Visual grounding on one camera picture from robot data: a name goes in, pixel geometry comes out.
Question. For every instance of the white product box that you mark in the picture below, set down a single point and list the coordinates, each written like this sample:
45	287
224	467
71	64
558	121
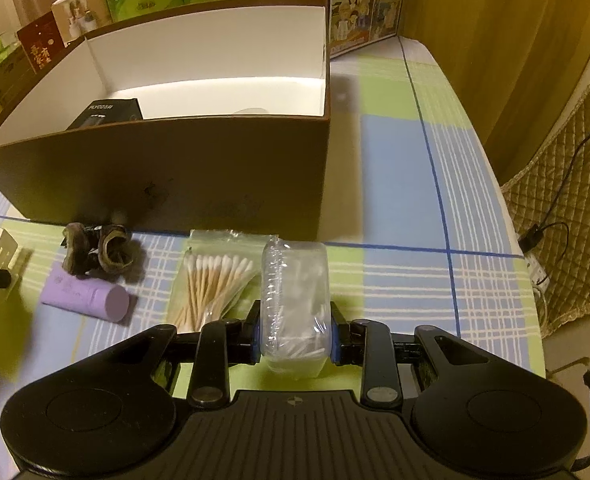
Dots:
80	12

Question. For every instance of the dark brown scrunchie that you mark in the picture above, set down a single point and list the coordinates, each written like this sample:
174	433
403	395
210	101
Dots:
107	250

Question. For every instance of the red gift box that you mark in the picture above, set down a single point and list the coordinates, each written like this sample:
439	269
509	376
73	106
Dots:
40	45

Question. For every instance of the purple tube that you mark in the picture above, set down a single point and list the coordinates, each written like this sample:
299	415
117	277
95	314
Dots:
80	292

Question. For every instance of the bag of cotton swabs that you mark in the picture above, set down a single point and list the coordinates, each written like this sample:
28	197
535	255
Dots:
215	280

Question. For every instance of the blue printed carton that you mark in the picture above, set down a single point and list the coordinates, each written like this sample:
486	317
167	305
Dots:
365	5

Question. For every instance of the checked cloth desktop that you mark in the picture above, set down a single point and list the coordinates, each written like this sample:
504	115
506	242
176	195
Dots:
415	280

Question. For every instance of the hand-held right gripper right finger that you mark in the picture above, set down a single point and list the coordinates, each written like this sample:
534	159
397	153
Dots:
334	335

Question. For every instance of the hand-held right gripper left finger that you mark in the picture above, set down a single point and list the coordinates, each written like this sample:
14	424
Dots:
256	332

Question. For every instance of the brown cardboard storage box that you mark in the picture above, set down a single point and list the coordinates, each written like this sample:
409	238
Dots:
200	175

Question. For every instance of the golden curtain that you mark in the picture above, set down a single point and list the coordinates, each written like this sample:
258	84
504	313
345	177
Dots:
495	50

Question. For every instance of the black shaver box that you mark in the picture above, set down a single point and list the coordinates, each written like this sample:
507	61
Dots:
107	112

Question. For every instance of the clear plastic swab box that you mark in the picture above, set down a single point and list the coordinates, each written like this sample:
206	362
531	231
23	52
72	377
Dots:
295	290

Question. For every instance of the chair with quilted cover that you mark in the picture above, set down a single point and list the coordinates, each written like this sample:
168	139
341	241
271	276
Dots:
575	200

